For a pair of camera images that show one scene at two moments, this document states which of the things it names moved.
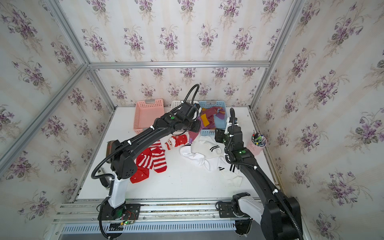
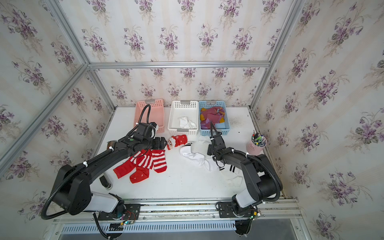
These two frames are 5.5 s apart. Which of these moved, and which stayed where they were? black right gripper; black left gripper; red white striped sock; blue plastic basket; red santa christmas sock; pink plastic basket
Moved: black right gripper; black left gripper
Stayed: pink plastic basket; blue plastic basket; red santa christmas sock; red white striped sock
